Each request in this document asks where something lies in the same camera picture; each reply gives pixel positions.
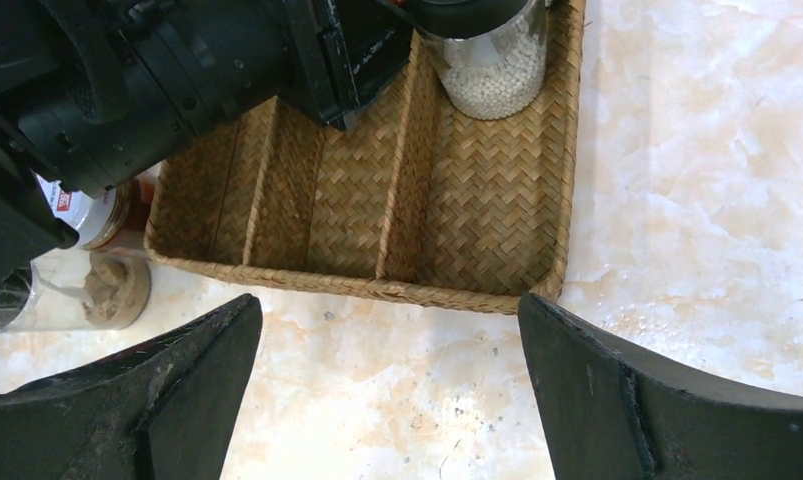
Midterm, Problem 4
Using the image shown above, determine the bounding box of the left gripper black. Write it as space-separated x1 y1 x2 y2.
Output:
0 1 412 281

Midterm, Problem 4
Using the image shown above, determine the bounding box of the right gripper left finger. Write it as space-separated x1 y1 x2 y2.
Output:
0 294 262 479

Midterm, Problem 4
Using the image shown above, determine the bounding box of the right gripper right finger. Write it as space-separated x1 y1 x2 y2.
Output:
518 293 803 479

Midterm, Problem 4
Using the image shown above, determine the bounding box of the white lid sauce jar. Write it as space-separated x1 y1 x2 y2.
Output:
38 177 155 257

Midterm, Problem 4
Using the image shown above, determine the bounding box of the black cap dark jar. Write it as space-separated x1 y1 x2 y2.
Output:
0 253 152 332

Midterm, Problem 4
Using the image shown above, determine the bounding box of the woven wicker divided tray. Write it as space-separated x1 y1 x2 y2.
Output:
144 1 585 314

